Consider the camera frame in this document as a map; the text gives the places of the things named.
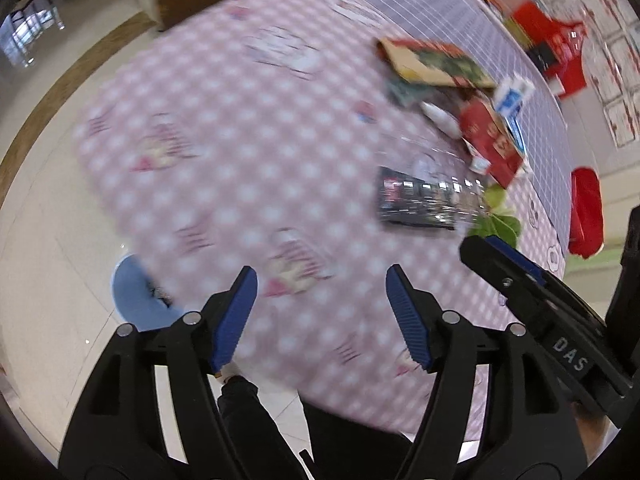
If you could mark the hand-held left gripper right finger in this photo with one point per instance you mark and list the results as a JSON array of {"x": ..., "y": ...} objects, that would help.
[{"x": 407, "y": 315}]

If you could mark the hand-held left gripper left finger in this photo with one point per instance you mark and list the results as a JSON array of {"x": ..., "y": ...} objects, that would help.
[{"x": 237, "y": 315}]

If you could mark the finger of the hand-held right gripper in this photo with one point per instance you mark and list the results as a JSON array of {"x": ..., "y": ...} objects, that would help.
[
  {"x": 492, "y": 270},
  {"x": 520, "y": 259}
]

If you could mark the green vegetable leaves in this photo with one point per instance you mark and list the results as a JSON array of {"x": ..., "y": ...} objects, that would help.
[{"x": 495, "y": 225}]

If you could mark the black snack packet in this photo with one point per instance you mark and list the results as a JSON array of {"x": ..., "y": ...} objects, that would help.
[{"x": 425, "y": 200}]

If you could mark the blue plastic waste bin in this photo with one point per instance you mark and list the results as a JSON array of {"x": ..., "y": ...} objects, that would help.
[{"x": 135, "y": 300}]

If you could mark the red cardboard box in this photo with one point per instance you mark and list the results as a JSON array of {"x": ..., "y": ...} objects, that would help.
[{"x": 487, "y": 142}]

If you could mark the blue snack packet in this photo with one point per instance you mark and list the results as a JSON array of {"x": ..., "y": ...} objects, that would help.
[{"x": 515, "y": 132}]

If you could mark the white plastic bottle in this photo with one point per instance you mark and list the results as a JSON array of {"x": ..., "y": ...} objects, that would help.
[{"x": 442, "y": 117}]

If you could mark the blue white carton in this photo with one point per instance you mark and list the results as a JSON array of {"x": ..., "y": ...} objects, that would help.
[{"x": 512, "y": 95}]

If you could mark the teal snack packet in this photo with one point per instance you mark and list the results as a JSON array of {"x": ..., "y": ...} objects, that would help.
[{"x": 407, "y": 92}]

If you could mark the red plastic stool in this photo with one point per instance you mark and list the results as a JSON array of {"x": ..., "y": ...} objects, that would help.
[{"x": 585, "y": 210}]

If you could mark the person's dark trousers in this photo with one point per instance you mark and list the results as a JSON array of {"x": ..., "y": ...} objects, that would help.
[{"x": 350, "y": 440}]

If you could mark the pink checked tablecloth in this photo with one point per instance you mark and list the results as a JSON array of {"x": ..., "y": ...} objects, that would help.
[{"x": 225, "y": 160}]

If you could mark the small black box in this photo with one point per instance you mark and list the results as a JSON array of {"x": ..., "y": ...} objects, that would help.
[{"x": 545, "y": 57}]

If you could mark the red gift bags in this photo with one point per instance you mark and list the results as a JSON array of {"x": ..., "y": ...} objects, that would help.
[{"x": 560, "y": 45}]

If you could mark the blue checked tablecloth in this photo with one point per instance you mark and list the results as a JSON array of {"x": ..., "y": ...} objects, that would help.
[{"x": 450, "y": 15}]

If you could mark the wall of framed certificates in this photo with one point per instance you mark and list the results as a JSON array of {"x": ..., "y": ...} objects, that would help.
[{"x": 615, "y": 60}]

